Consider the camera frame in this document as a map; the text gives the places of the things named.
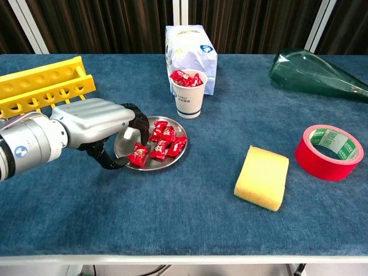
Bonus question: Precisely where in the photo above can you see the red tape roll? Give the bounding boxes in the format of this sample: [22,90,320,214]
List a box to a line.
[294,124,365,182]

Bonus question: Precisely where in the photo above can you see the blue table cloth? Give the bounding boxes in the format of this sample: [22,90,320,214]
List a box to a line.
[0,53,368,256]

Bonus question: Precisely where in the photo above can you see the white blue paper bag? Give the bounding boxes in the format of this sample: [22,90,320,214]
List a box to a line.
[164,24,219,97]

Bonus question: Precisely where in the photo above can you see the green spray bottle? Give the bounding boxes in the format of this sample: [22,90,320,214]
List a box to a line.
[269,48,368,104]

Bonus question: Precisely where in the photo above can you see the yellow plastic tube rack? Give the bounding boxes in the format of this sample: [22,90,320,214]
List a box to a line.
[0,56,97,119]

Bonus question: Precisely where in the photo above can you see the white aluminium post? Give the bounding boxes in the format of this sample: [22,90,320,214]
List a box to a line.
[172,0,189,28]
[304,0,343,54]
[7,0,49,55]

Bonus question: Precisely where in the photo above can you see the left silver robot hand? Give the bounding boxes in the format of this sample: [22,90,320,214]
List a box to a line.
[49,97,150,171]

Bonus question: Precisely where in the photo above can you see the yellow sponge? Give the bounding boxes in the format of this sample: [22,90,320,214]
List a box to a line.
[233,145,290,212]

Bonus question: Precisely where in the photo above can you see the white paper cup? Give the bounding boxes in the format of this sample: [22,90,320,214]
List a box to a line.
[170,68,208,119]

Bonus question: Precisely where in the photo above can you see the round steel plate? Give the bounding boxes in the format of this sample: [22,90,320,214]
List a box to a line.
[113,116,189,171]

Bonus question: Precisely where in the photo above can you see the white table frame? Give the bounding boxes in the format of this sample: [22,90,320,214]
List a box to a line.
[0,254,368,276]

